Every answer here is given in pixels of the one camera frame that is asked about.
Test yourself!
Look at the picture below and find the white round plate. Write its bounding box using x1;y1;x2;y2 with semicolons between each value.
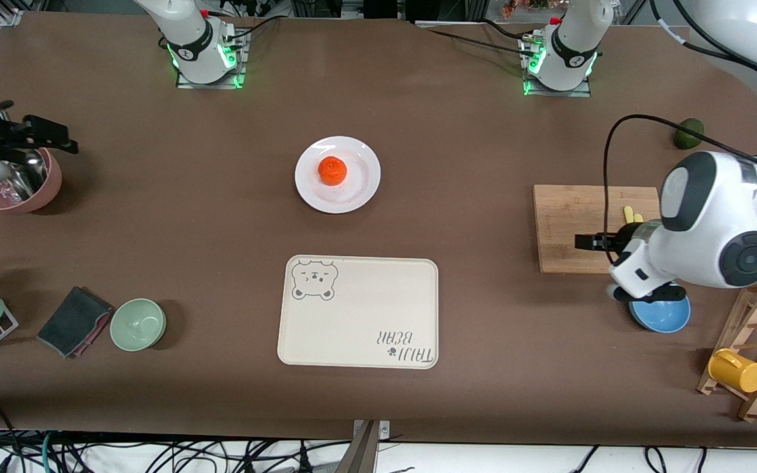
294;135;382;214

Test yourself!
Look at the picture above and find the orange fruit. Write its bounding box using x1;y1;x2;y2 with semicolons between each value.
318;156;348;187

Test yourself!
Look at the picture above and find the wooden cutting board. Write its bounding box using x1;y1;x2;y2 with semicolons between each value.
533;185;665;275

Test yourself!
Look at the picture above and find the metal scoop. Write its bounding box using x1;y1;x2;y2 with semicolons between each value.
7;150;49;201

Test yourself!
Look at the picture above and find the pink bowl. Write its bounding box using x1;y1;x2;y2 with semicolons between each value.
0;148;62;214

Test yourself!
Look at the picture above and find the blue bowl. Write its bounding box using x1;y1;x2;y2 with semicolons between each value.
629;292;692;334

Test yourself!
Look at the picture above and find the green avocado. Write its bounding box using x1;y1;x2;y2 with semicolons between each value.
674;118;704;149

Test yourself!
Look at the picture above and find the yellow mug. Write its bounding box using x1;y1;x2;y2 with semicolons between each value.
708;348;757;394

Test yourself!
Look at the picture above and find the dark folded cloth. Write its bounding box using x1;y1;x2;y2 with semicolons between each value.
37;286;115;359

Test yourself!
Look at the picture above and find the pale green bowl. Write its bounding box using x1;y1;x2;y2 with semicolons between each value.
110;298;167;352

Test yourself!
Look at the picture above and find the cream tray with bear print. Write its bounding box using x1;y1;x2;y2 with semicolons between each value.
277;255;439;370

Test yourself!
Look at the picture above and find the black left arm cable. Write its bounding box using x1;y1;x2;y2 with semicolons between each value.
603;114;757;252

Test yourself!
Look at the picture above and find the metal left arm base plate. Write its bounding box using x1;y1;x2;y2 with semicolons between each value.
522;33;593;98

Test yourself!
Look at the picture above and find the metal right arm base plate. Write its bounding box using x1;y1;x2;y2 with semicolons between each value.
176;30;249;89

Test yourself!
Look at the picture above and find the black left base cable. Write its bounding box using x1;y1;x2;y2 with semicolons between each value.
415;18;537;56

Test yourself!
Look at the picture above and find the black base cable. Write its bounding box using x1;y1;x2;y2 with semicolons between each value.
415;18;537;56
221;13;282;48

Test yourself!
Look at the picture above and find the black right base cable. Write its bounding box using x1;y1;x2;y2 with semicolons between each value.
221;13;282;48

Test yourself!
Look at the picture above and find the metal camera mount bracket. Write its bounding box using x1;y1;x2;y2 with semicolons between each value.
351;419;391;473

